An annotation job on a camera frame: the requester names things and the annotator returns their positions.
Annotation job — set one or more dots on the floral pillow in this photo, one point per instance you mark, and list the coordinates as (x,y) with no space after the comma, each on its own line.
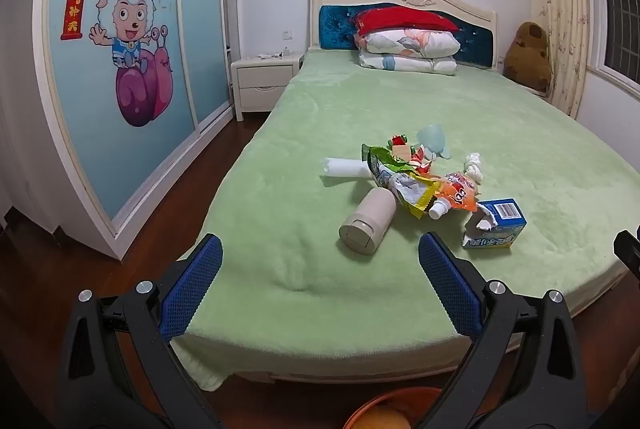
(410,43)

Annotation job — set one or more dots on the orange bin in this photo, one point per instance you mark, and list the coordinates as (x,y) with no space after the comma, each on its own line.
(380,401)

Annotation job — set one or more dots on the cream nightstand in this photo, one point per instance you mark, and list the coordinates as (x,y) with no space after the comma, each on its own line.
(262,84)

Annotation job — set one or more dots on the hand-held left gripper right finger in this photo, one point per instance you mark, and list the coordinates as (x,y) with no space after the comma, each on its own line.
(449,286)

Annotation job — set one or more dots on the crumpled white tissue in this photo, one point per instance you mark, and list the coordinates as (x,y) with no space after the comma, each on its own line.
(474,165)

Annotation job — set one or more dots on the beige cylindrical container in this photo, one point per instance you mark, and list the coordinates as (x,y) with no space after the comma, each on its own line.
(367,221)

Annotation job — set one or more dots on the red pillow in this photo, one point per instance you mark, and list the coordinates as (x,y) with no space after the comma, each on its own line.
(400,21)

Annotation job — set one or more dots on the brown plush toy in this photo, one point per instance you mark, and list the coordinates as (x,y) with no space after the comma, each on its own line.
(527,56)

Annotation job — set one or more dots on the window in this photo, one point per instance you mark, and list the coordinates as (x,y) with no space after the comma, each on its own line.
(620,9)

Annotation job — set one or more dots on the red green toy car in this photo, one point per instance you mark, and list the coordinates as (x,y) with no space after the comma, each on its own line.
(398,141)

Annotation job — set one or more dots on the green snack bag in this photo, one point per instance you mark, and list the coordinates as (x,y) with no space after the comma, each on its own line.
(382,161)

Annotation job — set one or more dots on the red white paper wrapper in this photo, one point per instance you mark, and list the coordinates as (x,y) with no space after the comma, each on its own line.
(424,163)

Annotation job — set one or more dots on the light blue plastic cup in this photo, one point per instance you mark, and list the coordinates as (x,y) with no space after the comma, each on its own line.
(432,140)

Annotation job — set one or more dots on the folded floral quilt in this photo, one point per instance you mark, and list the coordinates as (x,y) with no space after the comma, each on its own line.
(405,64)

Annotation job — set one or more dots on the floral cream curtain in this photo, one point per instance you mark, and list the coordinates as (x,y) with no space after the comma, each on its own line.
(557,19)

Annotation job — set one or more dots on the orange pouch with white cap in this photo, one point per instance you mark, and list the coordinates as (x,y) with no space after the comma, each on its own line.
(457,194)

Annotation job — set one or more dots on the blue cartoon sliding-door wardrobe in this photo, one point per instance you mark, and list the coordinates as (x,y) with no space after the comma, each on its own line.
(75,109)

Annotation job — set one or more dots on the wooden block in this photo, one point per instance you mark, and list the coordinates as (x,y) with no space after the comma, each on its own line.
(401,151)

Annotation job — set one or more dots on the small items on nightstand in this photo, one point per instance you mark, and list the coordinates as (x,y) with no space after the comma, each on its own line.
(265,56)

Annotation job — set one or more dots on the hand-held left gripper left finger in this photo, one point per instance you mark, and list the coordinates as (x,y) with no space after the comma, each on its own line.
(192,289)

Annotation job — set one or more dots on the yellow silver snack wrapper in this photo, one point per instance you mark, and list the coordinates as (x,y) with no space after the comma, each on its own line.
(412,194)

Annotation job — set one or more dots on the torn blue white carton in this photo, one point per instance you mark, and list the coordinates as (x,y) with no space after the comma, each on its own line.
(500,221)

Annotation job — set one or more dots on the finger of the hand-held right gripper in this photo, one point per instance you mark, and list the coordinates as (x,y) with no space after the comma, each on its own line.
(630,254)

